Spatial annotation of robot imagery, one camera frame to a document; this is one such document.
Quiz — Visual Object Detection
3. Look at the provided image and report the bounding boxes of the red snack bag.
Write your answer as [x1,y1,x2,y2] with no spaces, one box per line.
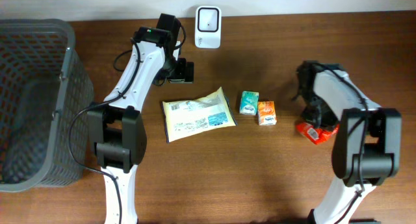
[296,122,339,145]

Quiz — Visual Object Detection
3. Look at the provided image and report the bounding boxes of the orange tissue pack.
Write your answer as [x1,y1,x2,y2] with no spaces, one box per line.
[257,101,277,126]

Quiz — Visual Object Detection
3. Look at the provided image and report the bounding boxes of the yellow wet wipes pack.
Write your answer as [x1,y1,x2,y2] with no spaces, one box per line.
[162,88,237,143]

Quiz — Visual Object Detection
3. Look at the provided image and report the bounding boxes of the green tissue pack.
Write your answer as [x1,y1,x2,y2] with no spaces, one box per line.
[239,91,259,116]

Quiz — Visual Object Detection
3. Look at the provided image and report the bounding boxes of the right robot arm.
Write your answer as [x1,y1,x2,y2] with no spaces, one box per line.
[296,60,402,223]

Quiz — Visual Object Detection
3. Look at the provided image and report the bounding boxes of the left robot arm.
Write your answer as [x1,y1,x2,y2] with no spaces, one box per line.
[87,14,194,223]

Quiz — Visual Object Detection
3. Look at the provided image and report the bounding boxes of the white barcode scanner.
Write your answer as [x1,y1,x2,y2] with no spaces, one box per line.
[194,6,222,49]

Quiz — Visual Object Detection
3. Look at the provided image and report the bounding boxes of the grey plastic mesh basket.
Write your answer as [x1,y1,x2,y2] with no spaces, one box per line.
[1,19,94,193]

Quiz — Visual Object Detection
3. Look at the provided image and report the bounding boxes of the left black camera cable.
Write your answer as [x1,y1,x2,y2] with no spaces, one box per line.
[67,22,188,224]

